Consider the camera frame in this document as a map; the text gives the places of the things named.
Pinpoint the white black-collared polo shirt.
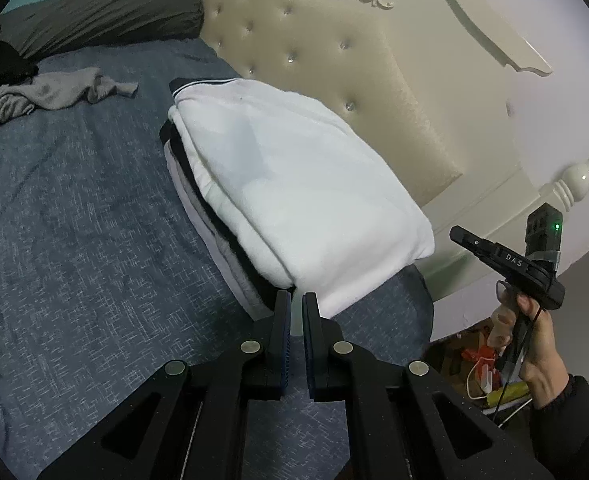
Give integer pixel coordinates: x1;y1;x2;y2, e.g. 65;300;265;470
168;78;435;318

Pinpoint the person's right forearm black sleeve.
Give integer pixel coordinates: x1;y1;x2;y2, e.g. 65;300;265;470
529;375;589;479

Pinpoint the folded clothes stack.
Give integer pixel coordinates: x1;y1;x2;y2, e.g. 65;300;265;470
159;119;295;321

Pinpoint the person's right hand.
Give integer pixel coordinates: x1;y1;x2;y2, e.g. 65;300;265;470
487;282;569;408

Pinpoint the cardboard box clutter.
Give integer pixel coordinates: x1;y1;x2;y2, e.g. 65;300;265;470
422;318;532;431

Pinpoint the blue patterned bed sheet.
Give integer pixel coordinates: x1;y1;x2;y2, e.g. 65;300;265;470
0;40;433;479

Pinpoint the cream tufted headboard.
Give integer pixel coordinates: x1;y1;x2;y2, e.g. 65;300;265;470
201;0;589;298

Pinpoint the grey knit sweater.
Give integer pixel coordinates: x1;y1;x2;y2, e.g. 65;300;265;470
0;67;138;125

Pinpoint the dark grey long pillow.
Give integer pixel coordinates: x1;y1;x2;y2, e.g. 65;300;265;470
0;0;204;61

